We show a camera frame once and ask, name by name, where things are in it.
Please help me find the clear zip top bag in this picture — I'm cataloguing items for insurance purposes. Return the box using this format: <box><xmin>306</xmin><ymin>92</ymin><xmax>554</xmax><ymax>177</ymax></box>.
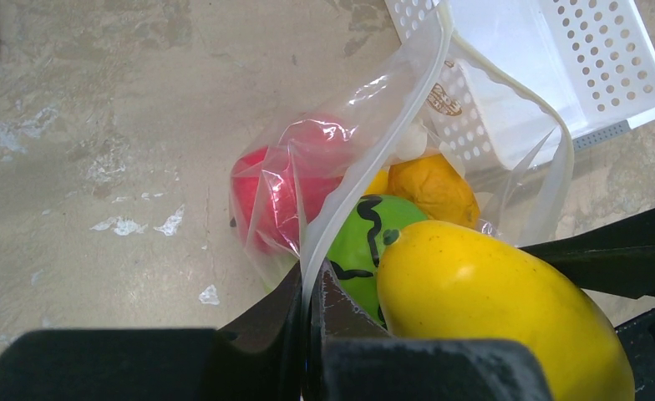
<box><xmin>232</xmin><ymin>1</ymin><xmax>573</xmax><ymax>291</ymax></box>

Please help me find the white plastic basket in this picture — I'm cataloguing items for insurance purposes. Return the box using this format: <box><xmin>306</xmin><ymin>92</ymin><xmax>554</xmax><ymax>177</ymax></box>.
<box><xmin>383</xmin><ymin>0</ymin><xmax>655</xmax><ymax>173</ymax></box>

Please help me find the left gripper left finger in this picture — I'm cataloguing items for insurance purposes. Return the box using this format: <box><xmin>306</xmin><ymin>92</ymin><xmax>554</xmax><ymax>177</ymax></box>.
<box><xmin>0</xmin><ymin>266</ymin><xmax>302</xmax><ymax>400</ymax></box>

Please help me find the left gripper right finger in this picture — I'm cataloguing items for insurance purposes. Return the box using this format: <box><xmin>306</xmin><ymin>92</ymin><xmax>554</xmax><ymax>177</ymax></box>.
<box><xmin>307</xmin><ymin>261</ymin><xmax>552</xmax><ymax>400</ymax></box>

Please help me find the yellow mango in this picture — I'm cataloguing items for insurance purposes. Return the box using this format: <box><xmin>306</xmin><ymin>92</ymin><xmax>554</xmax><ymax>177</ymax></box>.
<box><xmin>376</xmin><ymin>220</ymin><xmax>635</xmax><ymax>400</ymax></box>

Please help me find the red apple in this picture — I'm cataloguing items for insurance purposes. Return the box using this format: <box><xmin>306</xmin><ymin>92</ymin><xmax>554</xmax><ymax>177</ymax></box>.
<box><xmin>230</xmin><ymin>113</ymin><xmax>354</xmax><ymax>254</ymax></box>

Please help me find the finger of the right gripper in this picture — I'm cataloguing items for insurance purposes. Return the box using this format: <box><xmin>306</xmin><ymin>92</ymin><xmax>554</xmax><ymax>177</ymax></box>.
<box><xmin>521</xmin><ymin>207</ymin><xmax>655</xmax><ymax>299</ymax></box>

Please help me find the orange mango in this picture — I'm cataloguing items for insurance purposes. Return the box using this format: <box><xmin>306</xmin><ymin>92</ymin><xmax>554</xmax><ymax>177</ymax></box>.
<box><xmin>388</xmin><ymin>155</ymin><xmax>480</xmax><ymax>229</ymax></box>

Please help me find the yellow pear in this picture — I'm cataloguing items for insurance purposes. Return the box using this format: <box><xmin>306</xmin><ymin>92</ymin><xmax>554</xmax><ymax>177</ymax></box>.
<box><xmin>363</xmin><ymin>170</ymin><xmax>388</xmax><ymax>195</ymax></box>

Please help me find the green watermelon toy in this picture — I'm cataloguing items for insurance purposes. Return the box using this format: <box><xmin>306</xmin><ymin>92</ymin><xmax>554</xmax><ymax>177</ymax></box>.
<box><xmin>327</xmin><ymin>195</ymin><xmax>428</xmax><ymax>327</ymax></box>

